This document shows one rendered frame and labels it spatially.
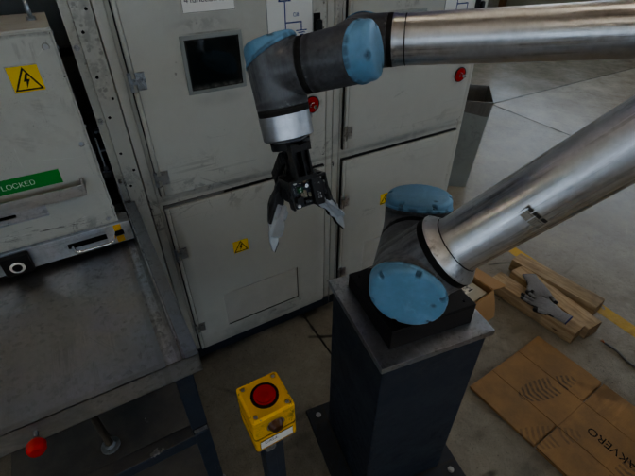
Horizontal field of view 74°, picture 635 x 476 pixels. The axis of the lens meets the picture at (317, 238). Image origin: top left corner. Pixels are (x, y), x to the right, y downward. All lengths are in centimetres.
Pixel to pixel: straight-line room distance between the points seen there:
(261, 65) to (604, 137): 52
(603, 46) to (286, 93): 49
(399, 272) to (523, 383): 136
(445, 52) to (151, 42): 80
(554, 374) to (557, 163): 150
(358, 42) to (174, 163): 88
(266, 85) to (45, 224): 72
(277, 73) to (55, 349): 73
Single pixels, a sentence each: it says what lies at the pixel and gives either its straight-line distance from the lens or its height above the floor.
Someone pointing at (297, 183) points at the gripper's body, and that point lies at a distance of 74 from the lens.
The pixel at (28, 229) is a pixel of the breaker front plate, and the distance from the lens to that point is 123.
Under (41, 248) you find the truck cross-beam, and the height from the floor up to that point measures 91.
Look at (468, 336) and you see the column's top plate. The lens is 112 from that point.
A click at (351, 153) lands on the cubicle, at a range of 173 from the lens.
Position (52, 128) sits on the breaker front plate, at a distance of 112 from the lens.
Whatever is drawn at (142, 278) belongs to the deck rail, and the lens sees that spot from 114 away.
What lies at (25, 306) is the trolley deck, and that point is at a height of 85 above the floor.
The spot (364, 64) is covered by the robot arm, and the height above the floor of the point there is 140.
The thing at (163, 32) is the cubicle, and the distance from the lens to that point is 131.
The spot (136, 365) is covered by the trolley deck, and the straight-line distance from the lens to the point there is 96.
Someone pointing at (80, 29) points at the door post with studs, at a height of 135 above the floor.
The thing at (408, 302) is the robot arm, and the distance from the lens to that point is 81.
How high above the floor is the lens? 157
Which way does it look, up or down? 37 degrees down
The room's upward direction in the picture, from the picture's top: straight up
